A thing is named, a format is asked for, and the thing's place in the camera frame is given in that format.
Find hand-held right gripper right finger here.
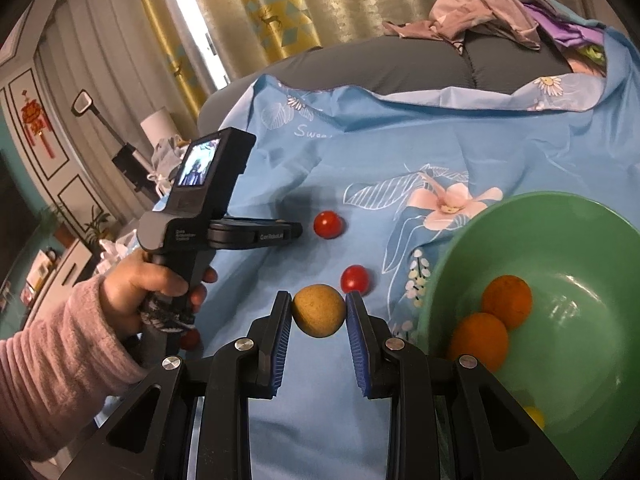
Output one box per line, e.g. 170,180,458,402
345,290,581,480

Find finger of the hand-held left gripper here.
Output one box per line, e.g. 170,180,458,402
224,216,304,242

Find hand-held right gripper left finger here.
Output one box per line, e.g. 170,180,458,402
65,290,293,480

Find small tan round fruit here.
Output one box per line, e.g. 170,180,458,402
292,284,347,338

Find orange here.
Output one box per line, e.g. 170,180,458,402
446,312,510,372
481,275,533,331

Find green bowl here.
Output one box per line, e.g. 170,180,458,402
409,191,640,480

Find person's left forearm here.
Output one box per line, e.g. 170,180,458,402
0,275,151,461

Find person's left hand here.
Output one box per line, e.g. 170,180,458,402
97,252,221,341

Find grey white laundry pile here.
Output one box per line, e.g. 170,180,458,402
147,135,193,196

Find white lampshade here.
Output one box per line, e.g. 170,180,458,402
140,107,176,143

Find black floor stand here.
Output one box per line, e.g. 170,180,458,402
71,89,156,196

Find blue floral cloth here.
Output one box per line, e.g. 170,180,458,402
90,20,640,480

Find white plastic bags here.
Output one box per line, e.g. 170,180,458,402
97,230,143,276

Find green potted plant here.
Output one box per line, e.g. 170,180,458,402
82,205,113,241

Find window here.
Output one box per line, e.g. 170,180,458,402
160,0,236,86

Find yellow deer print curtain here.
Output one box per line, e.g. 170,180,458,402
125,0,211,126

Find grey sheer curtain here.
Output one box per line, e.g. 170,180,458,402
35,0,201,161

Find white cabinet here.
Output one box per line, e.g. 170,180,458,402
20,237,96,311

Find grey sofa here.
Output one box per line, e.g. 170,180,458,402
197,27,608,133

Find beige and yellow curtain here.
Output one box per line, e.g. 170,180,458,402
200,0,576,86

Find pink garment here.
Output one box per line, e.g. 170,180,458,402
382,0,543,56

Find purple garment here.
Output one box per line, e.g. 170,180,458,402
522,0,608,68

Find dark woven wrist strap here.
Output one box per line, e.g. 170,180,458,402
140,300,198,333

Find red knot wall ornament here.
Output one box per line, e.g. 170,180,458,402
20,87,56,158

